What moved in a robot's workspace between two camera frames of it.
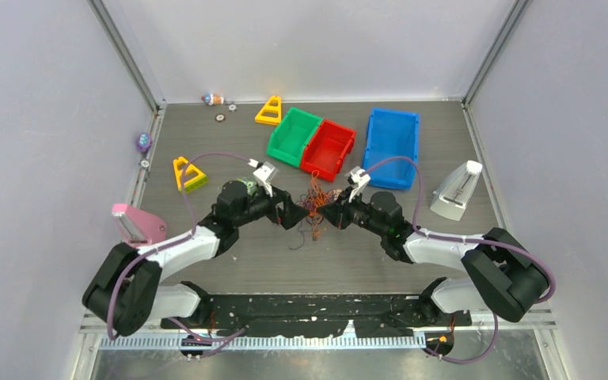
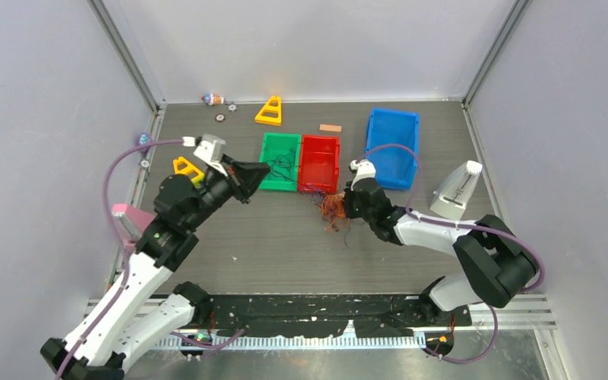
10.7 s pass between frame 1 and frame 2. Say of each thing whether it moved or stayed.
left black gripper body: moved
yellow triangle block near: stayed
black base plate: stayed
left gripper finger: moved
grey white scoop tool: stayed
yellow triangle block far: stayed
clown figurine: stayed
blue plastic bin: stayed
